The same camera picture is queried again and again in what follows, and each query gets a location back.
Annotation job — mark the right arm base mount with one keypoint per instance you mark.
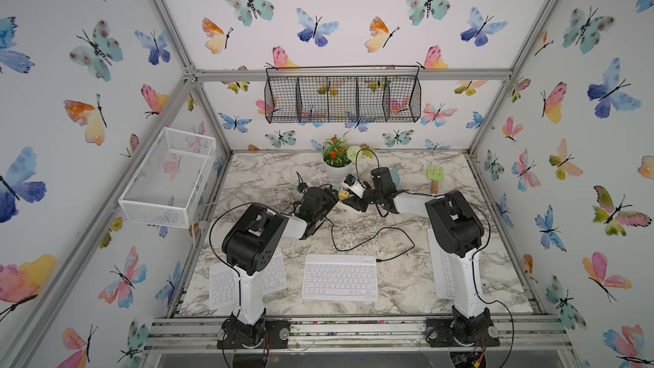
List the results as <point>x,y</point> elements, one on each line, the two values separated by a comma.
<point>461,331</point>

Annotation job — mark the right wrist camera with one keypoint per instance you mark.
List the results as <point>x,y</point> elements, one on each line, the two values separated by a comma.
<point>355,186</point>

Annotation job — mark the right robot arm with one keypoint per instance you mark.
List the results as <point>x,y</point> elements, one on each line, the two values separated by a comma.
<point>455,226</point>

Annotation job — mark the white keyboard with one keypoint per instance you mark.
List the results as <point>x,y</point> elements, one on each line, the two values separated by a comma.
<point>444,278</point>
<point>223,284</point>
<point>340,278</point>

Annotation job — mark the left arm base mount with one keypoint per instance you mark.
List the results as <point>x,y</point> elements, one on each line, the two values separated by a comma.
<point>263,334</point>

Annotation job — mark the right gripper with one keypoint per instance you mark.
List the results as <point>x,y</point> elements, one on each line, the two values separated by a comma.
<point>355,202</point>

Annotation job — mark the black wire wall basket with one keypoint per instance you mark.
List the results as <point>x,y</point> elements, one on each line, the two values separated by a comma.
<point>342,94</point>

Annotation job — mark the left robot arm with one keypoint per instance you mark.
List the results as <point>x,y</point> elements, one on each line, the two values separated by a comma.
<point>253,239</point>

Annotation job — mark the potted artificial plant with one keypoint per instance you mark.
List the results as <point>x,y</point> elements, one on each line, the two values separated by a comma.
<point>339,154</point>

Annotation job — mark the white mesh wall basket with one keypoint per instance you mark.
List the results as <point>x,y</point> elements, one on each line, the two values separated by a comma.
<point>166,189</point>

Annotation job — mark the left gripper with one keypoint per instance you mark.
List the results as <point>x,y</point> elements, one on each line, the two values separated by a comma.
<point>329,199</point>

